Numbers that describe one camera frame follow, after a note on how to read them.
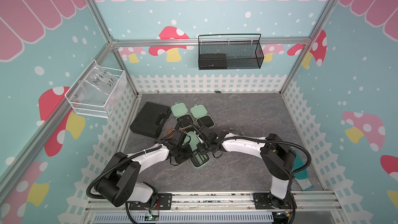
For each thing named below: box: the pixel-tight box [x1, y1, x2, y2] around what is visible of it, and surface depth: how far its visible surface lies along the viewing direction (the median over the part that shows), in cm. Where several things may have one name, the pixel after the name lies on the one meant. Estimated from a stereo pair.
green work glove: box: [291, 149, 315, 191], surface depth 82 cm
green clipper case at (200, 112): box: [190, 104, 216, 129], surface depth 108 cm
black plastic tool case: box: [129, 101, 173, 139], surface depth 101 cm
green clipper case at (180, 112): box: [170, 102, 195, 129], surface depth 111 cm
